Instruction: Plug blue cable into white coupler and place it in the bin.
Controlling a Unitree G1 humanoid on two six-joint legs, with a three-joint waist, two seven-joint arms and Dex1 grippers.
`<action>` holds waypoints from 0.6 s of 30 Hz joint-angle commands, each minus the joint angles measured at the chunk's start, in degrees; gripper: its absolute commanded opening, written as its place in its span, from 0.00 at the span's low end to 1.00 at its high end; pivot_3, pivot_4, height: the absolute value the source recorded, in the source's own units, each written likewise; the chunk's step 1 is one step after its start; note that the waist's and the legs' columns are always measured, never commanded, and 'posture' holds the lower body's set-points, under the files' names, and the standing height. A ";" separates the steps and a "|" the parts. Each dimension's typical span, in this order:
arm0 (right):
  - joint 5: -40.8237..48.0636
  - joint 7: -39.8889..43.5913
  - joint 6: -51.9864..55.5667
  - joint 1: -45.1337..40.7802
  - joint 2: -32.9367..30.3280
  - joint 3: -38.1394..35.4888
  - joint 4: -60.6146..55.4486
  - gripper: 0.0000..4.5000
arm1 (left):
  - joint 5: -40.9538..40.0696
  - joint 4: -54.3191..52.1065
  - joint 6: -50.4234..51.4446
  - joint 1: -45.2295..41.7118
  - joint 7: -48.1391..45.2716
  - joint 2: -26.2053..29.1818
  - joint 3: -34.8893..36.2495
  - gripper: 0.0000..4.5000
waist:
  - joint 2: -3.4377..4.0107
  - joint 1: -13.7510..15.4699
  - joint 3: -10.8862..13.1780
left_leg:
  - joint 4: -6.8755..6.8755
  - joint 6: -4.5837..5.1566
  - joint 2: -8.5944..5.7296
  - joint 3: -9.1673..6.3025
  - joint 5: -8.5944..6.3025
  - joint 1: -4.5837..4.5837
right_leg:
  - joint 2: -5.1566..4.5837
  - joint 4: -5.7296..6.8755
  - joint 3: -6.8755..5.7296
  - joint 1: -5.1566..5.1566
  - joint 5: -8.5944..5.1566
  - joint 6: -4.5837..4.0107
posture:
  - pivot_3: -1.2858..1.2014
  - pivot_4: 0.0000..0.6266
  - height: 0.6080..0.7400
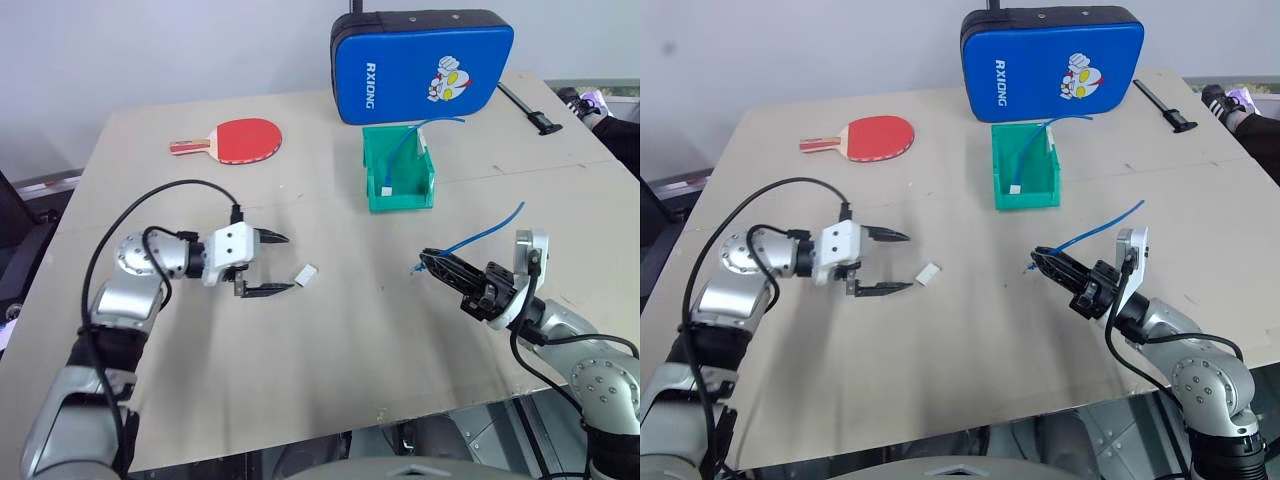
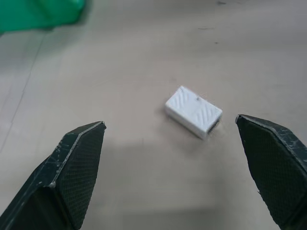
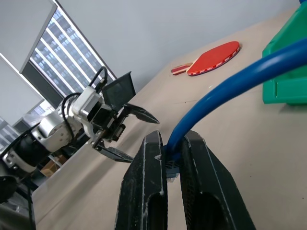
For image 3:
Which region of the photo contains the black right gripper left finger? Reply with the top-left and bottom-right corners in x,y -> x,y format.
114,130 -> 169,230

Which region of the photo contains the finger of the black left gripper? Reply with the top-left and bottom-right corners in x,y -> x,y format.
92,140 -> 134,164
121,103 -> 161,125

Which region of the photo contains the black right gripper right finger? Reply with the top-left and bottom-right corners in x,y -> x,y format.
179,131 -> 257,230

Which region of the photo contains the blue network cable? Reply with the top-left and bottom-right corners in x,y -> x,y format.
165,37 -> 307,184

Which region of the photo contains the green plastic bin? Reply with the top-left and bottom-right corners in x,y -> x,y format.
261,4 -> 307,106

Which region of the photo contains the black mesh container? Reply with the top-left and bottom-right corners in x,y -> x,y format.
102,71 -> 137,109

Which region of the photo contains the brown cardboard box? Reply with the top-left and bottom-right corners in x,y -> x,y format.
40,160 -> 60,178

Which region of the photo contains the large window pane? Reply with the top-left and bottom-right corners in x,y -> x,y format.
20,9 -> 116,106

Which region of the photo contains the red table tennis paddle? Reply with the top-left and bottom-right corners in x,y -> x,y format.
171,41 -> 241,77

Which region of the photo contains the white roller blind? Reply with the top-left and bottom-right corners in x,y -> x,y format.
0,0 -> 59,74

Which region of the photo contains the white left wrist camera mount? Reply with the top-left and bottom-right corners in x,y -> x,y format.
71,86 -> 113,145

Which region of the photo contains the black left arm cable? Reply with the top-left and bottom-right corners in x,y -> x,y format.
59,66 -> 108,142

